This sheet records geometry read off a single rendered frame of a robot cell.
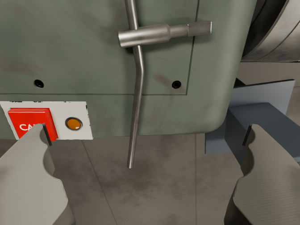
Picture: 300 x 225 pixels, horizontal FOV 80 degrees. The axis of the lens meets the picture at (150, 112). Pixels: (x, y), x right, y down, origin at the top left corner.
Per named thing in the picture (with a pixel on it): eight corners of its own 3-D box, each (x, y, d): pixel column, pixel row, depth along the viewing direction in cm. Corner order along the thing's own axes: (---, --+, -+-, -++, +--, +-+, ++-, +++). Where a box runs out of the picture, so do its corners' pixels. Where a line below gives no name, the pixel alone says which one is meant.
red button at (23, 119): (26, 135, 33) (19, 142, 31) (14, 105, 29) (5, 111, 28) (60, 134, 33) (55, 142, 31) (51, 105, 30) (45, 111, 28)
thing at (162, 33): (207, 16, 23) (118, 28, 23) (213, 17, 21) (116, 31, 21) (206, 34, 24) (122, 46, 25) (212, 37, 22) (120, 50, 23)
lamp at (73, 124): (70, 127, 31) (68, 130, 31) (67, 117, 30) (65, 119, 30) (82, 127, 32) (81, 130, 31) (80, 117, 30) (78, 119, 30)
